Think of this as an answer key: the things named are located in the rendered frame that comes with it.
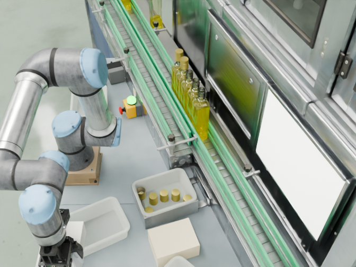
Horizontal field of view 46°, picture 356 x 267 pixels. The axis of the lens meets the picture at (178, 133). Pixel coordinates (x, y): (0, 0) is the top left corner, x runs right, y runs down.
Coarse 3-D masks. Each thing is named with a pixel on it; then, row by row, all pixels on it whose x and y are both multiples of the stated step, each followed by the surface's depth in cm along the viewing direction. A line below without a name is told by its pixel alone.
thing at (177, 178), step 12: (180, 168) 173; (144, 180) 169; (156, 180) 172; (168, 180) 174; (180, 180) 176; (156, 192) 173; (168, 192) 173; (180, 192) 173; (192, 192) 165; (144, 204) 169; (156, 204) 169; (168, 204) 169; (180, 204) 161
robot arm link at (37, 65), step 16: (48, 48) 125; (32, 64) 121; (48, 64) 122; (16, 80) 120; (32, 80) 119; (48, 80) 123; (16, 96) 114; (32, 96) 116; (16, 112) 110; (32, 112) 114; (0, 128) 108; (16, 128) 108; (0, 144) 103; (16, 144) 105; (0, 160) 101; (16, 160) 101; (0, 176) 98
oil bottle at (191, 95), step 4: (188, 92) 169; (192, 92) 167; (196, 92) 167; (188, 96) 170; (192, 96) 167; (196, 96) 167; (188, 100) 171; (192, 100) 168; (188, 104) 173; (188, 108) 174; (188, 112) 176; (188, 116) 178
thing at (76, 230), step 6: (72, 222) 125; (78, 222) 125; (66, 228) 124; (72, 228) 124; (78, 228) 124; (84, 228) 127; (66, 234) 122; (72, 234) 122; (78, 234) 122; (84, 234) 127; (78, 240) 121; (84, 240) 127; (72, 264) 116
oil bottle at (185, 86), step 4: (184, 80) 172; (184, 84) 171; (188, 84) 170; (184, 88) 171; (188, 88) 171; (184, 92) 172; (184, 96) 174; (184, 100) 175; (184, 104) 177; (184, 108) 178
